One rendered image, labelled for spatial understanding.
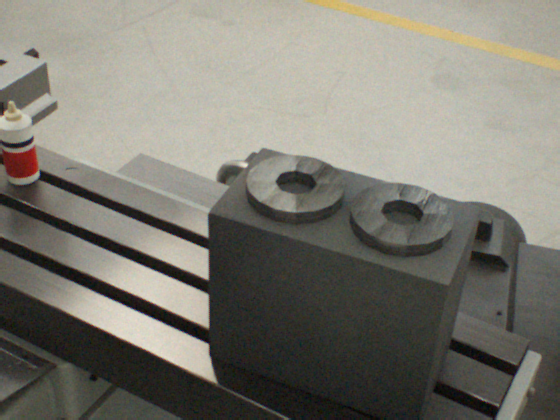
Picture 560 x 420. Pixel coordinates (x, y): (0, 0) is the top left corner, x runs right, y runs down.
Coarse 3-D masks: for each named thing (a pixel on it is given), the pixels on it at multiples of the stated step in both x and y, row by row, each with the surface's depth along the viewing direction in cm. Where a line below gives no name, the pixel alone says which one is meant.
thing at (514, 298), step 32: (480, 224) 151; (480, 256) 150; (512, 256) 153; (544, 256) 156; (480, 288) 146; (512, 288) 147; (544, 288) 150; (480, 320) 140; (512, 320) 142; (544, 320) 143; (544, 352) 138; (544, 384) 132; (544, 416) 127
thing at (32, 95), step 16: (0, 48) 124; (0, 64) 122; (16, 64) 120; (32, 64) 120; (0, 80) 117; (16, 80) 117; (32, 80) 120; (48, 80) 123; (0, 96) 115; (16, 96) 118; (32, 96) 121; (48, 96) 124; (0, 112) 117; (32, 112) 121; (48, 112) 123; (0, 144) 116
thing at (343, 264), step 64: (256, 192) 77; (320, 192) 78; (384, 192) 78; (256, 256) 78; (320, 256) 74; (384, 256) 73; (448, 256) 74; (256, 320) 82; (320, 320) 79; (384, 320) 76; (448, 320) 79; (320, 384) 84; (384, 384) 80
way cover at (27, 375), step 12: (12, 348) 98; (0, 360) 96; (12, 360) 96; (24, 360) 96; (36, 360) 97; (0, 372) 94; (12, 372) 94; (24, 372) 95; (36, 372) 95; (0, 384) 92; (12, 384) 92; (24, 384) 93; (0, 396) 90
